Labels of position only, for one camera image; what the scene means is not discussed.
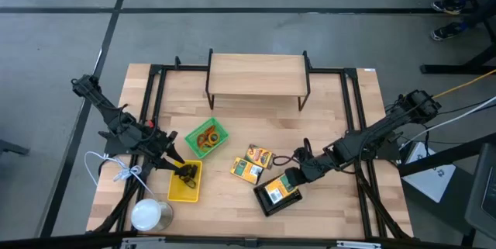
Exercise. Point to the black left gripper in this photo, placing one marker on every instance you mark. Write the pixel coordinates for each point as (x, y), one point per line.
(159, 146)

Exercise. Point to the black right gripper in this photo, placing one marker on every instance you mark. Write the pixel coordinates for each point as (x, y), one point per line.
(314, 167)

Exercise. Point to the yellow green crayon box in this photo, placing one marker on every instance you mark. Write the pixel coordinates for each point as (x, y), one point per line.
(281, 191)
(246, 170)

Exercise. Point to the black binder clip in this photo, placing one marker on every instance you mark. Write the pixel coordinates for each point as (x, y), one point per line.
(190, 170)
(192, 185)

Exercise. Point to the yellow plastic basket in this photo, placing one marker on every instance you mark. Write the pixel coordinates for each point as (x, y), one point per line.
(182, 192)

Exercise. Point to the yellow coil wristband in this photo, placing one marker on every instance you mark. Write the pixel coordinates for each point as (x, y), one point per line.
(209, 137)
(207, 148)

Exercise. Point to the black plastic basket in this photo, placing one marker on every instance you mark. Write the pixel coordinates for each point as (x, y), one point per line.
(260, 200)

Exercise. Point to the orange snack packet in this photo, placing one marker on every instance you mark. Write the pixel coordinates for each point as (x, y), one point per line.
(259, 156)

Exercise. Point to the green plastic basket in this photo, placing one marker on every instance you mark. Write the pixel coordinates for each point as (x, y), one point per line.
(211, 123)

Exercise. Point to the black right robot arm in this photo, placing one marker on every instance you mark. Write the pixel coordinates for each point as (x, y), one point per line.
(372, 134)

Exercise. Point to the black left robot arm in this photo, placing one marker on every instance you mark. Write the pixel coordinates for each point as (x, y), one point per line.
(116, 121)

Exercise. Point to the white cardboard box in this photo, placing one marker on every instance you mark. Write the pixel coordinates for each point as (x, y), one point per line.
(430, 179)

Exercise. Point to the black metal beam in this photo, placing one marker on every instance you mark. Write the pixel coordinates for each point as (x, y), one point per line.
(445, 155)

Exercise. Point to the black stand foot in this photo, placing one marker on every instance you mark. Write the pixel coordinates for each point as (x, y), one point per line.
(11, 148)

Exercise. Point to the dark grey device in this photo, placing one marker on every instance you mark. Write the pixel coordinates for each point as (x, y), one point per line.
(482, 194)

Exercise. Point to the person's shoe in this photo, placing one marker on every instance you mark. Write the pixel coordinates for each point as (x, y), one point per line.
(447, 5)
(447, 32)

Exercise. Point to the small black table camera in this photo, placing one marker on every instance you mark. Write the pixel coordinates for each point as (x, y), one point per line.
(251, 243)

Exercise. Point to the silver metal bracket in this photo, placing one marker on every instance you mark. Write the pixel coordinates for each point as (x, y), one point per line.
(139, 243)
(358, 245)

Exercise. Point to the wooden shelf riser black frame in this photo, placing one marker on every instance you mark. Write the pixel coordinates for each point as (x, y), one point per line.
(257, 74)

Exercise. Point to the black aluminium table frame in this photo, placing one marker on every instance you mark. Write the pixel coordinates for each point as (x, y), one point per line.
(350, 73)

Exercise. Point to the black table leg frame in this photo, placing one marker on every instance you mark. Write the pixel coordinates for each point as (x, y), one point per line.
(457, 69)

